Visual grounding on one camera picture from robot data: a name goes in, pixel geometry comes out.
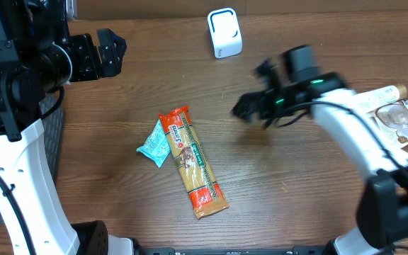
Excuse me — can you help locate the white tube gold cap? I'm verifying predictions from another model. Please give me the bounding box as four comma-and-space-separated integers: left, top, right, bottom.
354, 84, 407, 113

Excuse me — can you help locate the orange spaghetti pack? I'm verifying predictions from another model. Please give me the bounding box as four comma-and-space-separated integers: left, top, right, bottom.
159, 106, 230, 219

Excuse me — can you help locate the teal snack packet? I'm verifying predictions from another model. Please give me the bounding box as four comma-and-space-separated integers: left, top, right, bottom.
136, 120, 171, 168

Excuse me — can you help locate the beige clear food pouch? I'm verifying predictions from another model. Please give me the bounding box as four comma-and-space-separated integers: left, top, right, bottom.
368, 98, 408, 148

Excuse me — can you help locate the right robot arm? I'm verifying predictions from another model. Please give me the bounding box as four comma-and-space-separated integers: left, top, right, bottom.
232, 45, 408, 254

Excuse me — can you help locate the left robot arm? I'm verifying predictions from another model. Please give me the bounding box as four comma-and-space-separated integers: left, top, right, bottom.
0, 0, 135, 254

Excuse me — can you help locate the white barcode scanner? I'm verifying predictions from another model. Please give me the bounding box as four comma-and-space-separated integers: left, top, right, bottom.
207, 8, 243, 59

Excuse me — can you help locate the grey plastic mesh basket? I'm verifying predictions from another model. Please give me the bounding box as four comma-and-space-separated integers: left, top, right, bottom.
0, 93, 66, 233

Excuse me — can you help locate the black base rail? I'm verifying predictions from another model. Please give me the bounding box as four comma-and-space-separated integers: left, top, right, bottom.
134, 246, 337, 255

